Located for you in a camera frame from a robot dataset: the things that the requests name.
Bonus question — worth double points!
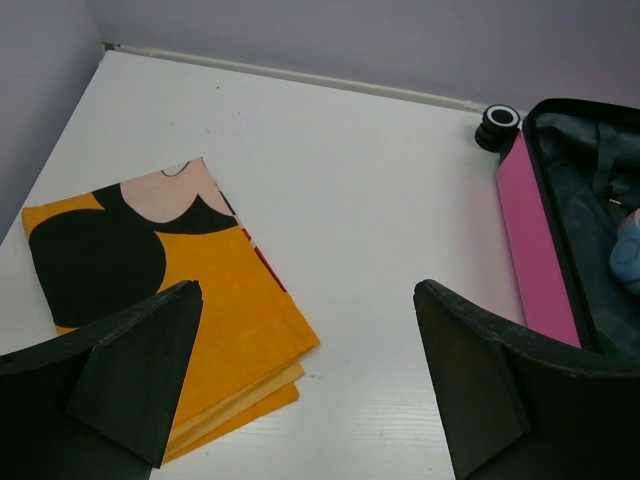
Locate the blue pink cat-ear headphones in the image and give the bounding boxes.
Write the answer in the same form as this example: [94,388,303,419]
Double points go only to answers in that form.
[609,209,640,296]

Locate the pink hard-shell suitcase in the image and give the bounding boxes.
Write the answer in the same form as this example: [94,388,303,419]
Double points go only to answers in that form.
[474,98,639,360]

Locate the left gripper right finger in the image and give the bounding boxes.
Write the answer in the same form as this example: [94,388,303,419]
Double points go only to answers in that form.
[414,280,639,479]

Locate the orange black cloth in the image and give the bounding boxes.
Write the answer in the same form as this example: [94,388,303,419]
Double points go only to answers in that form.
[20,159,320,466]

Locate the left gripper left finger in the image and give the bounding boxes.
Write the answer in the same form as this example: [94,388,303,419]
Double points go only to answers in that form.
[1,281,203,479]

